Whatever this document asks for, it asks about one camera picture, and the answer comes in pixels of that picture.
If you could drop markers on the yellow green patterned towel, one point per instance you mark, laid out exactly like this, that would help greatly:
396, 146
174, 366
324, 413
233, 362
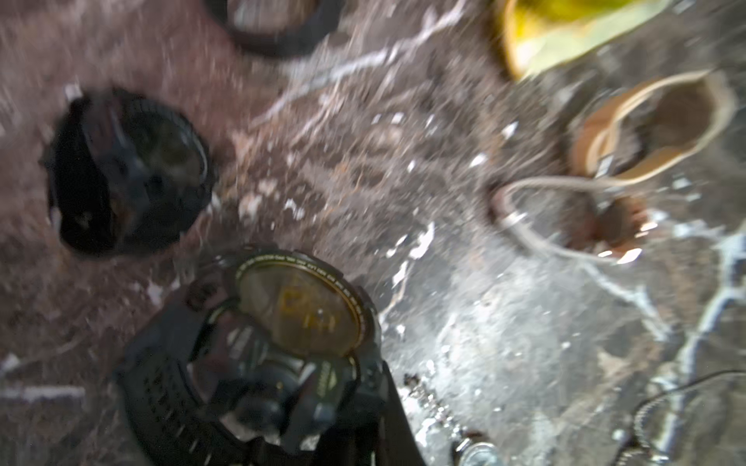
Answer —
536, 36

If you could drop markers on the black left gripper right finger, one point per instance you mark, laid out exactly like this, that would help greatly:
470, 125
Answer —
396, 444

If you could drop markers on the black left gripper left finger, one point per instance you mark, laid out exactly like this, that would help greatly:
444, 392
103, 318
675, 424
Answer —
337, 446

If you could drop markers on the silver chain watch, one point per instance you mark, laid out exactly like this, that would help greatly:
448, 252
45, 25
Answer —
469, 447

